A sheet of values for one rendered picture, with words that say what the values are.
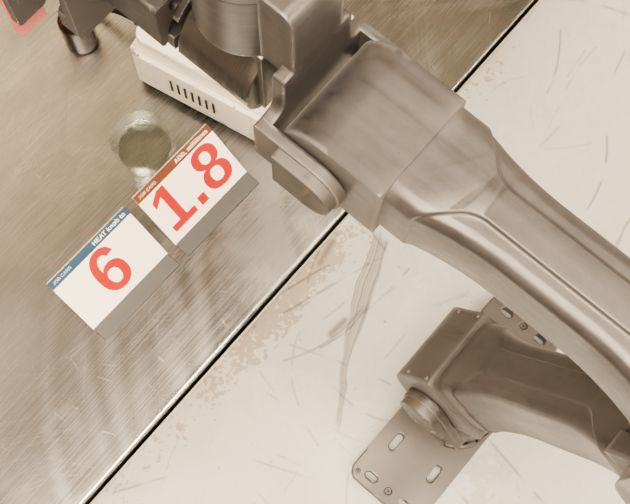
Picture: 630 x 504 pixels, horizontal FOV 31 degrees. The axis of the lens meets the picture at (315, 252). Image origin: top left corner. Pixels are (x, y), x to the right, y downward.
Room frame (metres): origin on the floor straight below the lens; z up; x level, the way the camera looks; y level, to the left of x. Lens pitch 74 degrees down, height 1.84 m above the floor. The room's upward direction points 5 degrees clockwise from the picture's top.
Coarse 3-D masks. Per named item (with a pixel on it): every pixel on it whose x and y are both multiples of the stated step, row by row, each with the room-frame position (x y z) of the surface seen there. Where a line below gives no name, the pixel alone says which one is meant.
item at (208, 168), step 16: (208, 144) 0.34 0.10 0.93; (192, 160) 0.33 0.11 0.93; (208, 160) 0.33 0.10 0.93; (224, 160) 0.34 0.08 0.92; (176, 176) 0.31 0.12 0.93; (192, 176) 0.32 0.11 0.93; (208, 176) 0.32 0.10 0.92; (224, 176) 0.32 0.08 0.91; (160, 192) 0.30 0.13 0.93; (176, 192) 0.30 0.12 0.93; (192, 192) 0.30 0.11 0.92; (208, 192) 0.31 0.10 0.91; (160, 208) 0.29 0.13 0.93; (176, 208) 0.29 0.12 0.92; (192, 208) 0.29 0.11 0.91; (176, 224) 0.28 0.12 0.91
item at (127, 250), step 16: (128, 224) 0.27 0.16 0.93; (112, 240) 0.25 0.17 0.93; (128, 240) 0.26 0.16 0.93; (144, 240) 0.26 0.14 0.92; (96, 256) 0.24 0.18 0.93; (112, 256) 0.24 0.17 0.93; (128, 256) 0.24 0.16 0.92; (144, 256) 0.25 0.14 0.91; (80, 272) 0.22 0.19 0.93; (96, 272) 0.23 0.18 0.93; (112, 272) 0.23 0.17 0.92; (128, 272) 0.23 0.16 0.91; (64, 288) 0.21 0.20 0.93; (80, 288) 0.21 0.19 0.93; (96, 288) 0.21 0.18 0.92; (112, 288) 0.22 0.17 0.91; (80, 304) 0.20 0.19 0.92; (96, 304) 0.20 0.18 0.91
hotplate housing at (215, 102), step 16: (352, 16) 0.47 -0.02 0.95; (144, 48) 0.41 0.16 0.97; (144, 64) 0.40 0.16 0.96; (160, 64) 0.40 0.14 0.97; (176, 64) 0.40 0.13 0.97; (144, 80) 0.40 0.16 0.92; (160, 80) 0.40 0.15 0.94; (176, 80) 0.39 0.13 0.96; (192, 80) 0.39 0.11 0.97; (176, 96) 0.39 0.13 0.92; (192, 96) 0.38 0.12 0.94; (208, 96) 0.38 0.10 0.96; (224, 96) 0.37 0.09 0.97; (208, 112) 0.38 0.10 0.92; (224, 112) 0.37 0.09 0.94; (240, 112) 0.36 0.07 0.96; (256, 112) 0.36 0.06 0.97; (240, 128) 0.36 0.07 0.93
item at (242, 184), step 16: (240, 176) 0.33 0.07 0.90; (224, 192) 0.31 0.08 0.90; (240, 192) 0.31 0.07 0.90; (144, 208) 0.28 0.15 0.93; (208, 208) 0.30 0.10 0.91; (224, 208) 0.30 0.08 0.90; (160, 224) 0.27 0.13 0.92; (192, 224) 0.28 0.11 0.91; (208, 224) 0.28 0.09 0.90; (176, 240) 0.26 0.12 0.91; (192, 240) 0.27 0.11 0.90
